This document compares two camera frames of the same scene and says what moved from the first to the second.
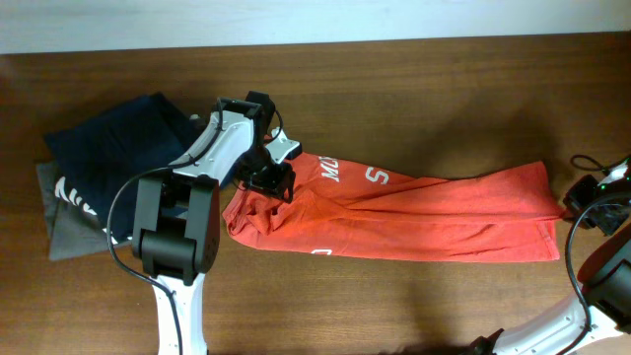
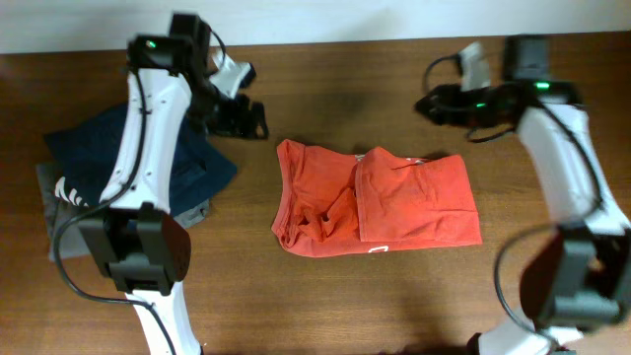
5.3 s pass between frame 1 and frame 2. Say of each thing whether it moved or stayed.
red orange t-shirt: moved
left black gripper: moved
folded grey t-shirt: stayed
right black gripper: moved
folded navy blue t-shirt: stayed
